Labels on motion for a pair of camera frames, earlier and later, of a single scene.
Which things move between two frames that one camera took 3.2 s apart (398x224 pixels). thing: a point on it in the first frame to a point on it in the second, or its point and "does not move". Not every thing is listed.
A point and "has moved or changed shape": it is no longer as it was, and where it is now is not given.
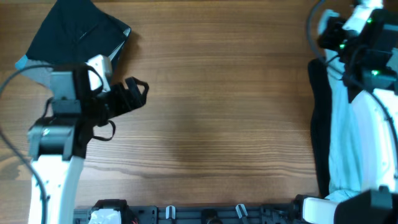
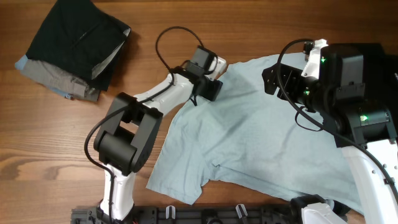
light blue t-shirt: x=362 y=131 has moved or changed shape
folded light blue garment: x=21 y=63 does not move
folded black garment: x=74 y=30 does not move
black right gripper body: x=333 y=38 to x=300 y=89
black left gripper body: x=108 y=105 to x=211 y=88
